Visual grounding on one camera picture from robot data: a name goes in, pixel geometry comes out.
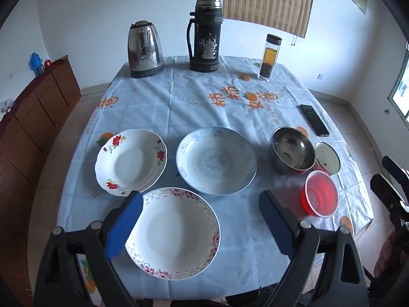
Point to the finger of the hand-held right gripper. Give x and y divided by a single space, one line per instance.
385 190
394 169

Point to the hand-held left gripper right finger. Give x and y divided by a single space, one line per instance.
274 224

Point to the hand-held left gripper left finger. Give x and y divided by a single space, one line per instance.
124 224

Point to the white plate with pink floral rim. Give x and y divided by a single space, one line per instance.
175 230

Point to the red plastic bowl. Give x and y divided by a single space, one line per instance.
319 195

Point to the white plate with red flowers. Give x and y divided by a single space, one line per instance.
131 163

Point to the red and white enamel bowl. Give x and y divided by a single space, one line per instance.
327 156

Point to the stainless steel bowl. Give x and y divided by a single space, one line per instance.
292 150

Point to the blue patterned plate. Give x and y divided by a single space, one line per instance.
214 160

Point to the person's right hand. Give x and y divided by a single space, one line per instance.
385 255

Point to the window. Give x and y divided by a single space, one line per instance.
401 83

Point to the black smartphone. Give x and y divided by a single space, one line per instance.
314 120

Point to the brown wooden sideboard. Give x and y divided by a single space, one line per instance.
28 118

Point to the glass tea bottle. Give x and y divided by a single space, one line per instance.
268 57

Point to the clear glass items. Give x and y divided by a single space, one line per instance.
6 105

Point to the stainless steel electric kettle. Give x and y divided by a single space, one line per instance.
143 51

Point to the small red object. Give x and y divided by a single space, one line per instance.
48 63

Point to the blue water bottle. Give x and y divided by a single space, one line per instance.
35 62

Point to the worn black thermos flask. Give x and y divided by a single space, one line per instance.
204 38

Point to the bamboo window blind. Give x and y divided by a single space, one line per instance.
268 0

